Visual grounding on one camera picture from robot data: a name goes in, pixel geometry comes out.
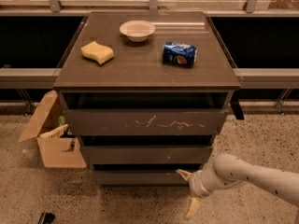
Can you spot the metal window railing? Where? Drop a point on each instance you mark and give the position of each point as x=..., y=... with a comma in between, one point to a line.
x=261, y=42

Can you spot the black object on floor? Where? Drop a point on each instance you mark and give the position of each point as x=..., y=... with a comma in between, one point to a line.
x=46, y=218

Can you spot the snack bag in box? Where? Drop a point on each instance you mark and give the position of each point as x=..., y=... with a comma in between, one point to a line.
x=59, y=131

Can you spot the grey drawer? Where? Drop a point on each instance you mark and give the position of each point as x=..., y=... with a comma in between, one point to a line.
x=145, y=154
x=137, y=178

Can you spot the dark grey drawer cabinet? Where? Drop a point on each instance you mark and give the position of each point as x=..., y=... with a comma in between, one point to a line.
x=137, y=78

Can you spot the yellow sponge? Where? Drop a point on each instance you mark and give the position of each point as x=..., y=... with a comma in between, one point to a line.
x=97, y=52

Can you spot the top drawer scratched front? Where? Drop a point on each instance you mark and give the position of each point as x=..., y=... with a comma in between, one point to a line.
x=93, y=122

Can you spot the open cardboard box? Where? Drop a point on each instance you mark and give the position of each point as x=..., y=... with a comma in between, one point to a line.
x=63, y=152

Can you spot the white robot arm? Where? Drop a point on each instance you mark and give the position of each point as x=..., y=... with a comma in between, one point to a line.
x=229, y=171

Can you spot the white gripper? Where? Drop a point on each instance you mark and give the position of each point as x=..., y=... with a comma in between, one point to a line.
x=195, y=183

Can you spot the blue Pepsi can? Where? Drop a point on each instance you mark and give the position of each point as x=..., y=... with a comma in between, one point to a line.
x=179, y=54

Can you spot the white ceramic bowl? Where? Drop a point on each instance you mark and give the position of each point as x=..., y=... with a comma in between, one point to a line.
x=137, y=31

